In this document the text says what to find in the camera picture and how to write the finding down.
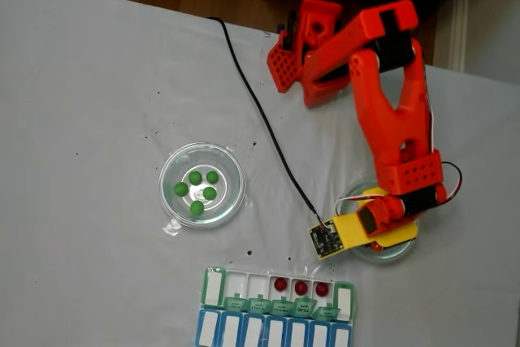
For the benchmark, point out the white door trim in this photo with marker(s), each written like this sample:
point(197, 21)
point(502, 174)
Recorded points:
point(461, 22)

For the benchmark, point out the green weekly pill organizer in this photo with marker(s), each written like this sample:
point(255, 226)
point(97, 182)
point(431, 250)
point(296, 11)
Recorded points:
point(211, 288)

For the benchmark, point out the black camera circuit board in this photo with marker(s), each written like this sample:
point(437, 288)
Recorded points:
point(325, 240)

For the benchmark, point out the clear glass bowl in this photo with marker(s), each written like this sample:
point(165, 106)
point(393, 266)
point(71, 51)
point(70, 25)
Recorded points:
point(402, 255)
point(227, 168)

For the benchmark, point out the orange perforated base bracket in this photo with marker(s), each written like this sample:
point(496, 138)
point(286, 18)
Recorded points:
point(282, 64)

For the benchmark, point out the blue weekly pill organizer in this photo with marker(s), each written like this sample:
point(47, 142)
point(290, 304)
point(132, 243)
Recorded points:
point(201, 328)

